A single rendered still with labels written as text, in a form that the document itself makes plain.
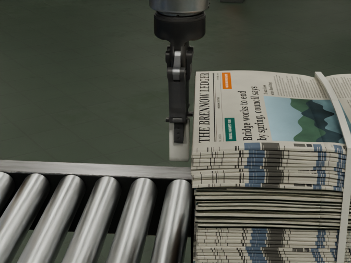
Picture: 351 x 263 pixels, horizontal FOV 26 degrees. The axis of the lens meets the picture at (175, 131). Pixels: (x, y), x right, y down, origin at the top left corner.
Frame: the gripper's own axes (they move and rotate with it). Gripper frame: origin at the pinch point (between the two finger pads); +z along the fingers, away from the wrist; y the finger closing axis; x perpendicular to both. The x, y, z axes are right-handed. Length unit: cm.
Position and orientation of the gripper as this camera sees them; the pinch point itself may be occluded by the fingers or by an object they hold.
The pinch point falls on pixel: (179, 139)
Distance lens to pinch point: 117.7
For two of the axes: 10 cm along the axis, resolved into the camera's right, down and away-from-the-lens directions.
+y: 0.9, -3.8, 9.2
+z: 0.0, 9.2, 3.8
